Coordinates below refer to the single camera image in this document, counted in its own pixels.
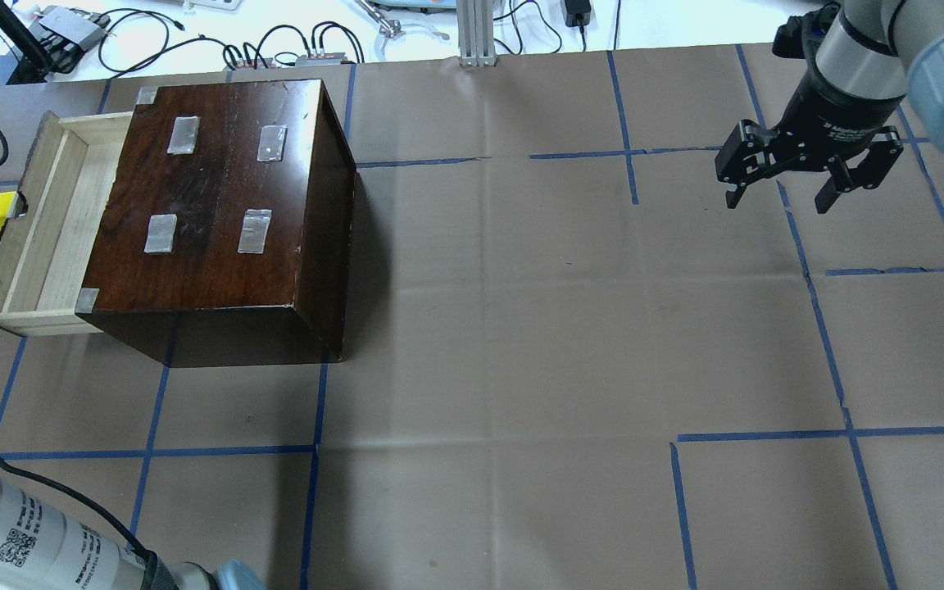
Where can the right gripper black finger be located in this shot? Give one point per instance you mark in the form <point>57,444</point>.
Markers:
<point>737,183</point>

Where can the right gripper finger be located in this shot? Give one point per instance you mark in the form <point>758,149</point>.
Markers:
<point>840,182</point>

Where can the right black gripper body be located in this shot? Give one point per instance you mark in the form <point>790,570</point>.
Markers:
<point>831,117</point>

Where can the yellow block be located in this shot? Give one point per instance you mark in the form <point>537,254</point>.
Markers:
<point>12,205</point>

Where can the light wooden drawer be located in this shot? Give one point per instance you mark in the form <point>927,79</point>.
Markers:
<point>44,255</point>

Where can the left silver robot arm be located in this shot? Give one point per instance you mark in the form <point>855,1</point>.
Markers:
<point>44,548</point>

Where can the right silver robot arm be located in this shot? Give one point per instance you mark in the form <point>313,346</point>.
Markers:
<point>863,59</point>

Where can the dark wooden drawer cabinet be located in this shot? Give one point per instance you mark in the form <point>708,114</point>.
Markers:
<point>227,233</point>

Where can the brown paper table cover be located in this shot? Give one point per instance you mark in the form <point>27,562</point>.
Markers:
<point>568,364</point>

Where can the black power adapter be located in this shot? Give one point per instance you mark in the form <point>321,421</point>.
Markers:
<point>577,13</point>

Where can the aluminium frame post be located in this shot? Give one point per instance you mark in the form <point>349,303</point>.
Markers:
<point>475,33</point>

